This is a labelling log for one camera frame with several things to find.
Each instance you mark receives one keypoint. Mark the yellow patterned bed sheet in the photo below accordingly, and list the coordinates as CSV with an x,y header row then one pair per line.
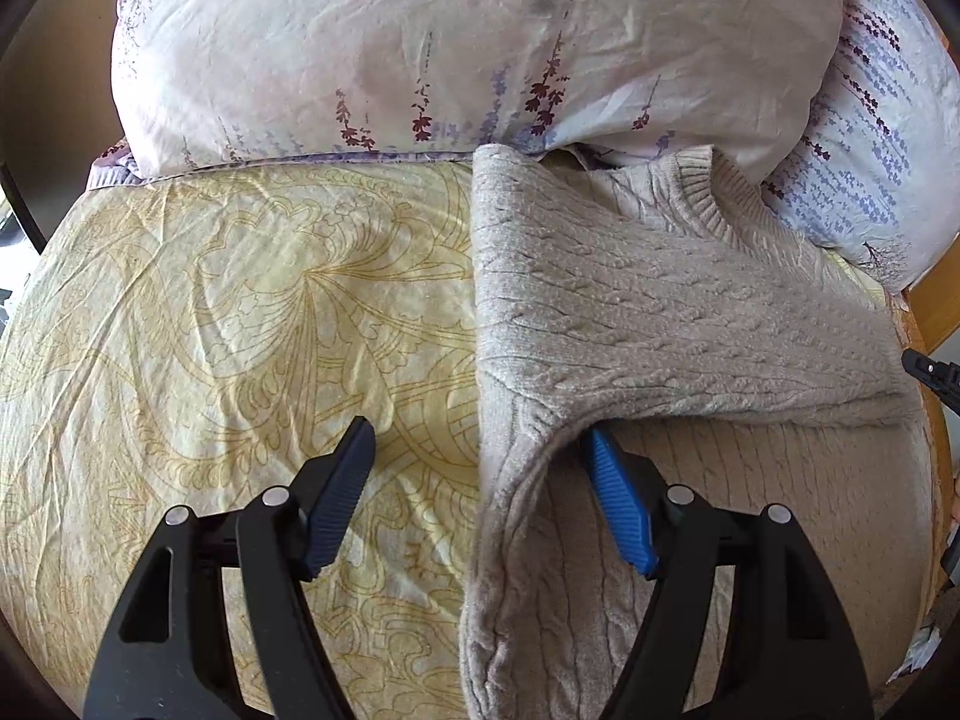
x,y
225,315

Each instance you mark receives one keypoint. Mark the white pillow blue flower print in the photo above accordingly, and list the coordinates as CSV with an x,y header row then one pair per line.
x,y
870,157

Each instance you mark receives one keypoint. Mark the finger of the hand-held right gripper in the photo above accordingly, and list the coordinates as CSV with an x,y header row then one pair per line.
x,y
934,373

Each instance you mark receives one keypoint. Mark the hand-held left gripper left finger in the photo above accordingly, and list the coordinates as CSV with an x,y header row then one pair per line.
x,y
341,491

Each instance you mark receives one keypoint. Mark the white pillow purple flower print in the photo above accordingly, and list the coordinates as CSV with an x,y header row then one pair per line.
x,y
450,37

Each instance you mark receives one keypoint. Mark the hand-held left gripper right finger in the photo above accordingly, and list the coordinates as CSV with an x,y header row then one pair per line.
x,y
619,499

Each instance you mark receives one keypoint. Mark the floor clutter pile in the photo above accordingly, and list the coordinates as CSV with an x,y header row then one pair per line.
x,y
919,649

